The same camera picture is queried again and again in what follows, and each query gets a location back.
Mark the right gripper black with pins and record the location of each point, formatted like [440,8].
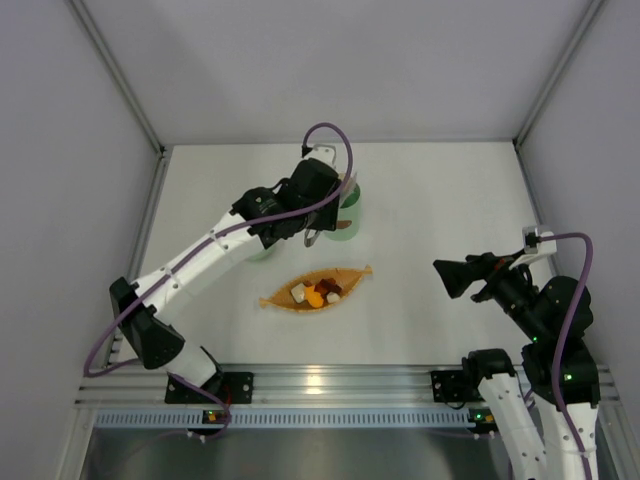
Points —
[480,276]

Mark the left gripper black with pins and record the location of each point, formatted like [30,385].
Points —
[329,213]

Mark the orange carrot food toy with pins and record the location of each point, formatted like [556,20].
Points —
[314,298]

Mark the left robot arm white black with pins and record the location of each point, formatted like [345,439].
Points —
[148,309]

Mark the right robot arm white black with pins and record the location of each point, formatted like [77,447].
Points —
[549,434]

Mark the green cylindrical lunch container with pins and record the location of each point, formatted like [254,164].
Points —
[348,220]

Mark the green round lid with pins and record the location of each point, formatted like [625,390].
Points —
[263,254]

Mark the orange boat-shaped woven tray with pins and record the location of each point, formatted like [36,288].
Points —
[347,278]

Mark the brown food toy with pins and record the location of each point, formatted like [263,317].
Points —
[327,286]

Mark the white cube food toy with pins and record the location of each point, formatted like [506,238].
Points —
[298,293]

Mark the small white food toy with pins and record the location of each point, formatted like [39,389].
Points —
[333,298]

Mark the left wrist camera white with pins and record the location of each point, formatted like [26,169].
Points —
[321,152]

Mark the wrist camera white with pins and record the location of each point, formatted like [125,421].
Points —
[321,152]
[537,245]

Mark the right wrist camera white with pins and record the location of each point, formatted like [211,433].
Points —
[537,245]

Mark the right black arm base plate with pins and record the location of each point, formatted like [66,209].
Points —
[453,387]

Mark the aluminium mounting rail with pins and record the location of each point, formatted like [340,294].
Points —
[284,384]

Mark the slotted grey cable duct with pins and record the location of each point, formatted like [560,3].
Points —
[295,418]

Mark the left aluminium frame post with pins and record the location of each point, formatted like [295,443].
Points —
[87,23]

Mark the aluminium frame post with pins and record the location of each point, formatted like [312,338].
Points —
[559,68]
[87,23]

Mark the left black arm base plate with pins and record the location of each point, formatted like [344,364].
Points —
[231,388]

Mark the right aluminium frame post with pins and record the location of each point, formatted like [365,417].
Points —
[559,68]

